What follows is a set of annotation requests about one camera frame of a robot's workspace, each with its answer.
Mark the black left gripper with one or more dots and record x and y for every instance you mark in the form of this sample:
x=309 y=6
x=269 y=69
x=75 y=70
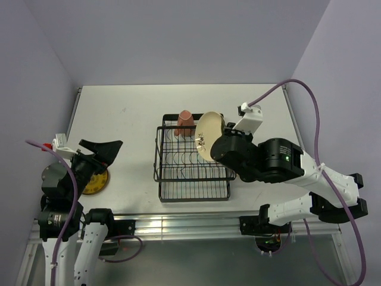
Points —
x=103 y=154

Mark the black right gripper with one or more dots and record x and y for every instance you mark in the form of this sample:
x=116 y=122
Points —
x=228 y=129

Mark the cream plate small motifs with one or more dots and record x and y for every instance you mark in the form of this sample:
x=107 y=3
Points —
x=208 y=129

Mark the yellow patterned plate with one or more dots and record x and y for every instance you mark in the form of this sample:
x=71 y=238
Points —
x=97 y=183

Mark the pink floral mug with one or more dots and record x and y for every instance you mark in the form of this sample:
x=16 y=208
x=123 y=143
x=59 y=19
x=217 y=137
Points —
x=185 y=122

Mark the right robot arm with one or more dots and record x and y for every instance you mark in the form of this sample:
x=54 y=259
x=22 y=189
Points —
x=331 y=196

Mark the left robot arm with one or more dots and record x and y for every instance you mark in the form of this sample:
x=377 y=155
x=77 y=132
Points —
x=72 y=240

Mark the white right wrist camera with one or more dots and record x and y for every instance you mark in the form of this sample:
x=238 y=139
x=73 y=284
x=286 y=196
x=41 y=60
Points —
x=251 y=118

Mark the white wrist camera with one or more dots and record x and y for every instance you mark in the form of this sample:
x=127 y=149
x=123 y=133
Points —
x=251 y=118
x=59 y=145

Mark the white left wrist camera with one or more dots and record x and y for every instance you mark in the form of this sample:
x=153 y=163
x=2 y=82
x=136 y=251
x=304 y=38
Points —
x=59 y=145

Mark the black wire dish rack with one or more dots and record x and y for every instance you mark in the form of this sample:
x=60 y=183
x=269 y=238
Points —
x=180 y=171

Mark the aluminium mounting rail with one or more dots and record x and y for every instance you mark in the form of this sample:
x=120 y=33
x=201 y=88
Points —
x=197 y=227

